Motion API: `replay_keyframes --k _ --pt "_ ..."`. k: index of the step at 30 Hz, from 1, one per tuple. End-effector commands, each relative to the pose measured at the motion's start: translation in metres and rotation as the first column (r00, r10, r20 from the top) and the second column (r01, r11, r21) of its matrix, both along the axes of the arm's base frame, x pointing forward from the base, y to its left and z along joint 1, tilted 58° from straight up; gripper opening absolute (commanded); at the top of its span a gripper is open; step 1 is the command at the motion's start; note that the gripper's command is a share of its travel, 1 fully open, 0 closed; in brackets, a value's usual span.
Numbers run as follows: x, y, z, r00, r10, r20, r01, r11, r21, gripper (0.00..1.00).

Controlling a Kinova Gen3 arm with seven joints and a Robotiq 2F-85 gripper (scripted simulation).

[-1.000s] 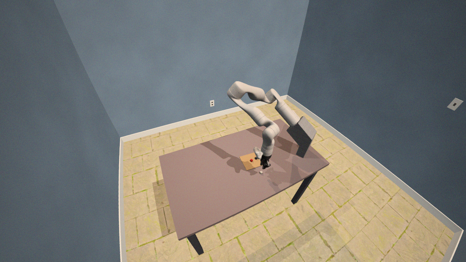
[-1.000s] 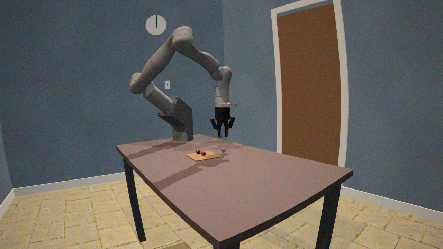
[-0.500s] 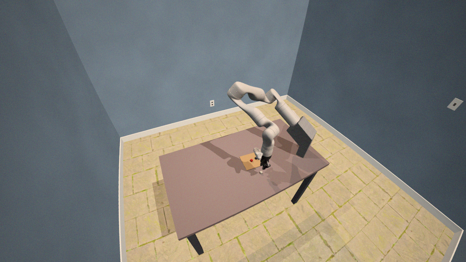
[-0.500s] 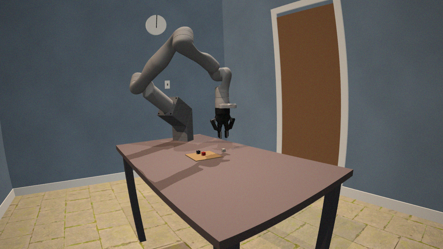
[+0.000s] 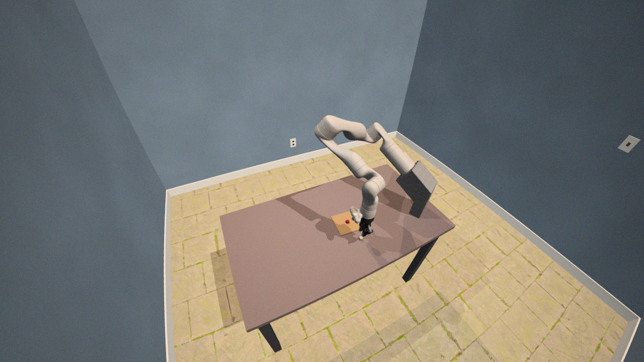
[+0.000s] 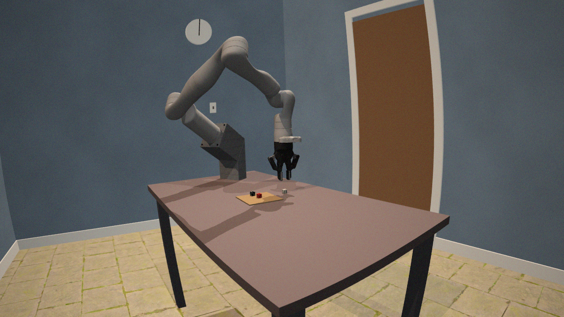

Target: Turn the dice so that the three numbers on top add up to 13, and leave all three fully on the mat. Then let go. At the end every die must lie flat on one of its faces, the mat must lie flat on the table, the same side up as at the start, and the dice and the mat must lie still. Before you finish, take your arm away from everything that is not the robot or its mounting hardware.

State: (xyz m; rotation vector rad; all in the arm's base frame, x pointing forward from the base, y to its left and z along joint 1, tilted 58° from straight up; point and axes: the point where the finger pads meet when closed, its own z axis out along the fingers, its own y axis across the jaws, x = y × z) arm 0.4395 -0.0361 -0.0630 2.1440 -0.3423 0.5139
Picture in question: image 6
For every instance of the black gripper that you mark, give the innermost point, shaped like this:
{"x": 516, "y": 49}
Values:
{"x": 283, "y": 153}

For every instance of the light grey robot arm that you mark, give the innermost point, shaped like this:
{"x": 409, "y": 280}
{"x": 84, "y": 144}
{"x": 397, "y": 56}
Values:
{"x": 232, "y": 54}

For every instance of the tan square mat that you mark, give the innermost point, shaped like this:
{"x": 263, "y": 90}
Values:
{"x": 253, "y": 200}

